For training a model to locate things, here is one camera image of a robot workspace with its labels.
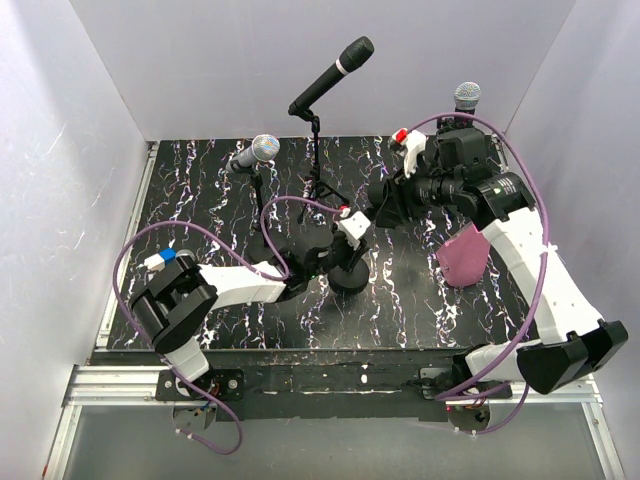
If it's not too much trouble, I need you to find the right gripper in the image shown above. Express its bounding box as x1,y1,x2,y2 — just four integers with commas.
374,157,459,227

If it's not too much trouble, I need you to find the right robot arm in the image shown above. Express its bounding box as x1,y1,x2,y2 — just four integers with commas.
368,126,629,398

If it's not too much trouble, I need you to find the round base stand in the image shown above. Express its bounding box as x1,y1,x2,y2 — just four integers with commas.
250,169,269,254
327,245,370,296

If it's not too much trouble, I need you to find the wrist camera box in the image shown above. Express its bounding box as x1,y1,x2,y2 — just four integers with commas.
391,128,427,178
337,206,371,250

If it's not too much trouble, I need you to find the pink wedge block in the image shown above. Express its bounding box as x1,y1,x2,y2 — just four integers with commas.
436,223,490,288

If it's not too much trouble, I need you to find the aluminium frame rail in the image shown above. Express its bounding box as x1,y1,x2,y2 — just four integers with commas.
42,139,626,480

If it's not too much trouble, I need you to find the tall black foam microphone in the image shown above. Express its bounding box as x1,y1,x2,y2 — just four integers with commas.
288,36,375,120

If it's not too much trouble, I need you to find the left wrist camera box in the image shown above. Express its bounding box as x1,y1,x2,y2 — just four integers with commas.
337,206,371,250

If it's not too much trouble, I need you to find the silver mesh microphone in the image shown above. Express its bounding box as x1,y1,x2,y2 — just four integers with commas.
226,134,280,173
453,81,481,115

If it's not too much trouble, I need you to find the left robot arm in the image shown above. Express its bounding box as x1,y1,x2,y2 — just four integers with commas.
129,232,369,400

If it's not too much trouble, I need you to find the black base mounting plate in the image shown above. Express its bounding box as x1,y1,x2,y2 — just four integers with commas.
154,347,514,424

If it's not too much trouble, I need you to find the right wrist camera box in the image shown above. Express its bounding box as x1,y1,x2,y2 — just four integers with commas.
391,128,427,178

